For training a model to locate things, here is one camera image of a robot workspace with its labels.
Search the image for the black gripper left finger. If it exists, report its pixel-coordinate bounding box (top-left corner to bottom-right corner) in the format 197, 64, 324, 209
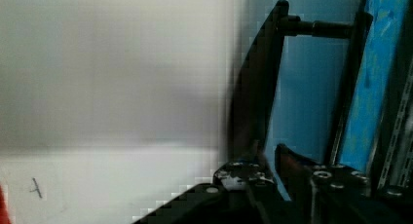
212, 140, 275, 191

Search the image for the black toaster oven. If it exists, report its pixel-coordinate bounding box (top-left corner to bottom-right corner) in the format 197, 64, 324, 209
225, 0, 413, 193

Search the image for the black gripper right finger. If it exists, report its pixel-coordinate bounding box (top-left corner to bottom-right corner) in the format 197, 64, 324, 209
275, 144, 370, 224

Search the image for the red ketchup bottle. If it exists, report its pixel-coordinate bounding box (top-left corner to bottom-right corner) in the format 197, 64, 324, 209
0, 186, 12, 224

